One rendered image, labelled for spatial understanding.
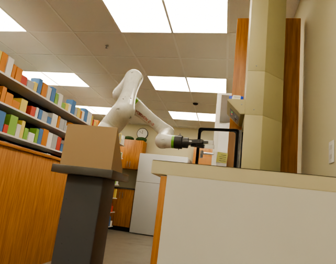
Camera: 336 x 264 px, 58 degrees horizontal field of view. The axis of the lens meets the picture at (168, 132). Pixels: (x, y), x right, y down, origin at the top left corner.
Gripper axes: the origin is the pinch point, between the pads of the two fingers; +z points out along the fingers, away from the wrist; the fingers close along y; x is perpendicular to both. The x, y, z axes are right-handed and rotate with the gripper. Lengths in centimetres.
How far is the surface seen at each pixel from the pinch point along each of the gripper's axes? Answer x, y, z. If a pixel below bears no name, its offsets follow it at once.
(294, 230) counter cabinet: 43, -118, 29
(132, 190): 29, 487, -200
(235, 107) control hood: -23.0, -14.2, 13.4
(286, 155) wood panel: -1, 23, 52
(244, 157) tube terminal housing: 9.0, -14.2, 20.8
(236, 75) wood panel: -61, 23, 13
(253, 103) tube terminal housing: -26.1, -14.3, 24.3
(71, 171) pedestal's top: 31, -63, -65
